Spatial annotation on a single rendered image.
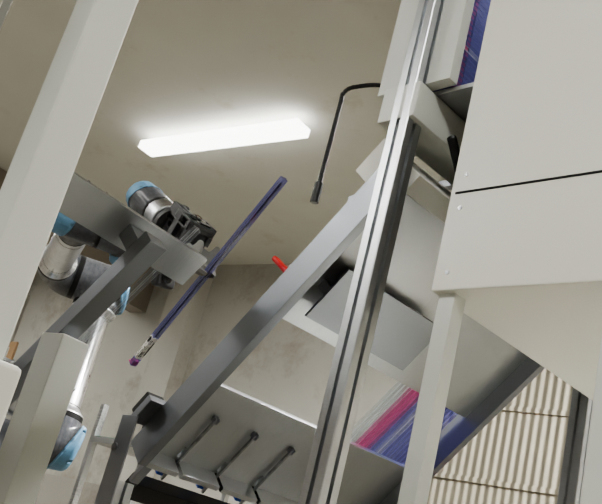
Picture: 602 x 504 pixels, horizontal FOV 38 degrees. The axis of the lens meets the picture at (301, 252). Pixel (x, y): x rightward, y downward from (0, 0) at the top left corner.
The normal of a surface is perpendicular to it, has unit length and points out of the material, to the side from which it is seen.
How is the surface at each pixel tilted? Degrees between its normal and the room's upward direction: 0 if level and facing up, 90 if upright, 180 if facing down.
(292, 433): 132
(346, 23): 180
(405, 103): 90
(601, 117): 90
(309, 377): 90
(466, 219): 90
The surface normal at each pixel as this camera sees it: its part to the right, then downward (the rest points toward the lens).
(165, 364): -0.55, -0.42
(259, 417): 0.36, 0.55
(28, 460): 0.79, -0.02
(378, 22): -0.24, 0.91
